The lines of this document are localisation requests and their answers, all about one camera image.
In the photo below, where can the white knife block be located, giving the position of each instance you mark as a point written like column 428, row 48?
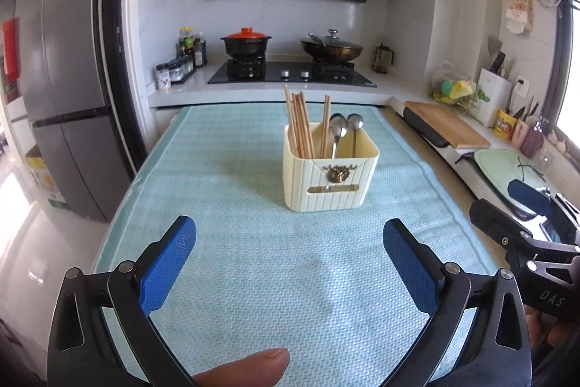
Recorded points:
column 494, row 99

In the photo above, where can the yellow cap oil bottle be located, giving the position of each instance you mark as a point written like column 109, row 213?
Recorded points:
column 185, row 42

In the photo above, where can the wooden cutting board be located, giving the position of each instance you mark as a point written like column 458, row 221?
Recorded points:
column 448, row 124

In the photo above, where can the light teal woven table mat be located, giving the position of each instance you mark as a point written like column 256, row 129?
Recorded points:
column 253, row 260

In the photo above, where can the purple soap bottle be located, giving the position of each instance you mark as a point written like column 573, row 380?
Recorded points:
column 533, row 140

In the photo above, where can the dark glass jug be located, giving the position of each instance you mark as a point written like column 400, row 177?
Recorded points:
column 383, row 59

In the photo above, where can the yellow cardboard box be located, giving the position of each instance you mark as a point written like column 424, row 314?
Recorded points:
column 47, row 180

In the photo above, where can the yellow printed cup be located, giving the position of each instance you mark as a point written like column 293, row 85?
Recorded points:
column 504, row 125

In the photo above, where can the yellow and green cloths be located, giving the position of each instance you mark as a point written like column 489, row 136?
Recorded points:
column 455, row 90

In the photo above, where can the garlic bulbs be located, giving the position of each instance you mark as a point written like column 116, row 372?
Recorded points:
column 557, row 141

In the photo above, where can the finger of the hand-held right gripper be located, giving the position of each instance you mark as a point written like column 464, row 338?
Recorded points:
column 496, row 221
column 528, row 196

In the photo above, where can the printed wall hanging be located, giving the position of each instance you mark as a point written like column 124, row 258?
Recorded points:
column 520, row 4

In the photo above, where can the person's left hand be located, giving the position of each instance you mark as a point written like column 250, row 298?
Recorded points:
column 244, row 369

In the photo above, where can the black glass gas hob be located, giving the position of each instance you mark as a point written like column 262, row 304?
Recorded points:
column 290, row 75

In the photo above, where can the dark sauce bottle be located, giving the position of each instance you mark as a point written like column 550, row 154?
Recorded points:
column 200, row 51

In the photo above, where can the black clay pot orange lid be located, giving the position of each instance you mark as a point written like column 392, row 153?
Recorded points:
column 246, row 44

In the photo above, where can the dark wok with glass lid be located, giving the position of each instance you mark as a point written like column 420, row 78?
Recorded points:
column 333, row 49

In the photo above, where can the person's right hand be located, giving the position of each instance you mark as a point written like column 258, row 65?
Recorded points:
column 543, row 330

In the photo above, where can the white wall socket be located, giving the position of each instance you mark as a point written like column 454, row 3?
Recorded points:
column 522, row 87

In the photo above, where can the window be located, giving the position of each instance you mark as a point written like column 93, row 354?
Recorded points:
column 572, row 51

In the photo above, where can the dark kitchen tools in cup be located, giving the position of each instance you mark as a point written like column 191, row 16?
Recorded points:
column 525, row 109

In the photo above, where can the red wall hanging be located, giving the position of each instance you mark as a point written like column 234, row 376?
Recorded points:
column 11, row 51

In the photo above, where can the steel spoon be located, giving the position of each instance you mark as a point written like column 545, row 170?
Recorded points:
column 337, row 126
column 354, row 122

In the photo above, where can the bunch of wooden chopsticks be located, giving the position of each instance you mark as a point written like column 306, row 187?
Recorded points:
column 301, row 128

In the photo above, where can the grey steel refrigerator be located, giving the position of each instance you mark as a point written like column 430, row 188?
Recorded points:
column 77, row 74

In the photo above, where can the pink cup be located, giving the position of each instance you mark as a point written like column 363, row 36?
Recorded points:
column 520, row 137

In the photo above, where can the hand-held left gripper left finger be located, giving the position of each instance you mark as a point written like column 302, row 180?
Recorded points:
column 170, row 264

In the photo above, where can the white label spice jar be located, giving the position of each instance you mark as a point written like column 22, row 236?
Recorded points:
column 163, row 78

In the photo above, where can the row of dark spice jars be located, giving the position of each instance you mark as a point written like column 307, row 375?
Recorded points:
column 181, row 69

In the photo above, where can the cream ribbed utensil holder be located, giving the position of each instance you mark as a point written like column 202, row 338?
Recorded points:
column 317, row 192

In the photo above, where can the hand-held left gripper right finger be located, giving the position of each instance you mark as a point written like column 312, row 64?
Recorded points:
column 410, row 269

